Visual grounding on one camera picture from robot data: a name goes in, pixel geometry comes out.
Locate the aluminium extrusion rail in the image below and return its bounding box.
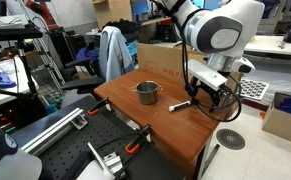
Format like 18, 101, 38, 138
19, 107, 90, 157
86, 142, 127, 180

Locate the silver metal pot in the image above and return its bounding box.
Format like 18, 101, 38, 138
131, 80, 163, 106

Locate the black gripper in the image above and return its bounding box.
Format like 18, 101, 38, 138
188, 77, 231, 111

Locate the round floor drain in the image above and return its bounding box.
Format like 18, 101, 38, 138
215, 128, 247, 151

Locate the black table leg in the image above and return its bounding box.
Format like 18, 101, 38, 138
199, 143, 221, 180

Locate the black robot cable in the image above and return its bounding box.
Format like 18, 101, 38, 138
180, 42, 243, 123

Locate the black Expo marker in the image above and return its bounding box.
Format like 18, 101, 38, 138
168, 100, 193, 113

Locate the open cardboard box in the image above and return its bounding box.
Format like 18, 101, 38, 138
261, 91, 291, 146

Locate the blue cloth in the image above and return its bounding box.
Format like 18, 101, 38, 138
0, 69, 18, 90

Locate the black stereo camera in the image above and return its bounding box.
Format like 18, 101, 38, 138
0, 26, 44, 43

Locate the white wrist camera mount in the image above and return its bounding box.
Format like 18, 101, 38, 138
187, 59, 229, 92

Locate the light blue jacket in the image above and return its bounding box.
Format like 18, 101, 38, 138
99, 25, 136, 83

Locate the black camera tripod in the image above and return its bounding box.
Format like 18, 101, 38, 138
0, 39, 40, 101

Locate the checkerboard calibration board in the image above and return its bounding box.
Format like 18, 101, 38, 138
239, 78, 271, 101

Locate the black perforated breadboard table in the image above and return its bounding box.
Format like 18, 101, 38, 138
9, 94, 186, 180

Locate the white workbench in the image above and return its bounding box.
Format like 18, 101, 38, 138
244, 34, 291, 58

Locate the black office chair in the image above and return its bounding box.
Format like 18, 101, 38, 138
59, 56, 106, 95

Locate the black clamp orange handle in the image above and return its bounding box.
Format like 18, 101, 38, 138
124, 124, 153, 155
87, 97, 111, 117

